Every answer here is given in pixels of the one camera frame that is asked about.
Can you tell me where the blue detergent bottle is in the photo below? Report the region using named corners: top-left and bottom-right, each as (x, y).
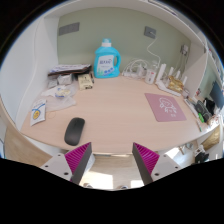
top-left (93, 38), bottom-right (122, 79)

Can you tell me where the white wall charger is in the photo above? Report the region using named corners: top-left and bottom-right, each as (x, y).
top-left (180, 44), bottom-right (190, 55)

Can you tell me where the beige cardboard box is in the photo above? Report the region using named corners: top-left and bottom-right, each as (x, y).
top-left (77, 73), bottom-right (94, 91)

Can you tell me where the white router with antennas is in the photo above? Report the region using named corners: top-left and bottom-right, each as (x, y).
top-left (155, 63), bottom-right (189, 98)

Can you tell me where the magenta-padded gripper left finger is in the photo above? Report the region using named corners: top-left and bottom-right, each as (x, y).
top-left (39, 142), bottom-right (93, 186)

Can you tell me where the black computer mouse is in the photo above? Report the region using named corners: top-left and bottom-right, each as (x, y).
top-left (63, 117), bottom-right (86, 147)

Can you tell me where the grey wall socket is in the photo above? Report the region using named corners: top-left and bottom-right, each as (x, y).
top-left (143, 25), bottom-right (158, 39)

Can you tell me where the black zip pouch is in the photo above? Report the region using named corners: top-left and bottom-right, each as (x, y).
top-left (194, 99), bottom-right (212, 123)

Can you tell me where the white wall socket cable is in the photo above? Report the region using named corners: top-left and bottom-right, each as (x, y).
top-left (146, 34), bottom-right (162, 68)

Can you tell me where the white desk shelf unit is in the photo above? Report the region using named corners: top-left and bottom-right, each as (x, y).
top-left (0, 0), bottom-right (219, 131)

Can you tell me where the grey wall plate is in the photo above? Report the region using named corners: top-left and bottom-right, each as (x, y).
top-left (58, 21), bottom-right (81, 37)

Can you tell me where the black bag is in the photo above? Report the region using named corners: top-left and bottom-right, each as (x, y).
top-left (203, 97), bottom-right (216, 116)

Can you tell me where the white blue yellow packet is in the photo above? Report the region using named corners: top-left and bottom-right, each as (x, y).
top-left (29, 98), bottom-right (48, 127)

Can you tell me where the black monitor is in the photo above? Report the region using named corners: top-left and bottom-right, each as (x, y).
top-left (209, 80), bottom-right (224, 109)

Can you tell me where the yellow rubber band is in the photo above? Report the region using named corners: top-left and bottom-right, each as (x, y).
top-left (45, 110), bottom-right (57, 120)

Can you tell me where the clear bottle with white label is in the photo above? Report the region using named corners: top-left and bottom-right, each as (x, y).
top-left (144, 64), bottom-right (158, 85)

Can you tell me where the dark stack of books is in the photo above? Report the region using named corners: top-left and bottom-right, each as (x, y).
top-left (47, 63), bottom-right (93, 77)

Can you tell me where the pink mouse pad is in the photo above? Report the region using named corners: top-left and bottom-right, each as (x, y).
top-left (144, 92), bottom-right (188, 123)

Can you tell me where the silver foil packet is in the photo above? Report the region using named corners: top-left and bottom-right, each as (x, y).
top-left (47, 78), bottom-right (59, 89)
top-left (57, 73), bottom-right (74, 86)

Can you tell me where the small blue yellow packet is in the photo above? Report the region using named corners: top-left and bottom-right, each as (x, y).
top-left (54, 87), bottom-right (72, 99)

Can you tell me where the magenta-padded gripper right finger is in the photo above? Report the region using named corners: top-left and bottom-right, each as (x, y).
top-left (131, 142), bottom-right (183, 186)

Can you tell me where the white remote control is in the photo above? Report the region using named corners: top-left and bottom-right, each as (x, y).
top-left (183, 98), bottom-right (201, 121)

